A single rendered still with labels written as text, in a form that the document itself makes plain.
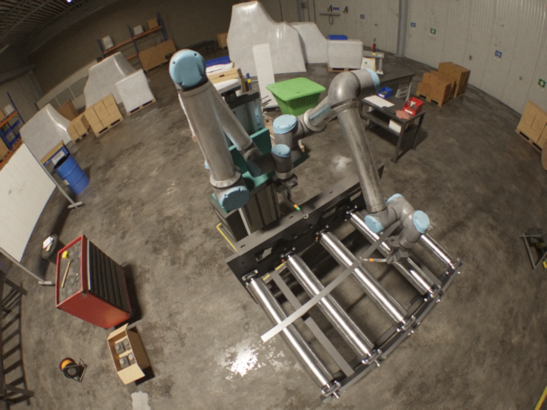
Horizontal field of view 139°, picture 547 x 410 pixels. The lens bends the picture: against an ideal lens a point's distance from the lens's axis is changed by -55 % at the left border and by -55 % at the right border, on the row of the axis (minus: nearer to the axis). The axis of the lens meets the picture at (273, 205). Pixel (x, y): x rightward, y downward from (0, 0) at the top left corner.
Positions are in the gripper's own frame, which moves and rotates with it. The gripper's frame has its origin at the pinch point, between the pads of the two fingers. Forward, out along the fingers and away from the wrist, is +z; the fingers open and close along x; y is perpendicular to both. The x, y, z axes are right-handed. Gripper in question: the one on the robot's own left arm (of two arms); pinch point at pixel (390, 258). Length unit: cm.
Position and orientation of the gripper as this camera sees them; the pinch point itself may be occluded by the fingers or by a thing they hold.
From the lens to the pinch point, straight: 125.2
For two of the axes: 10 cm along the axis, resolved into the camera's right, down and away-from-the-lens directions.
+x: 0.7, -7.4, 6.7
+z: -0.5, 6.7, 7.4
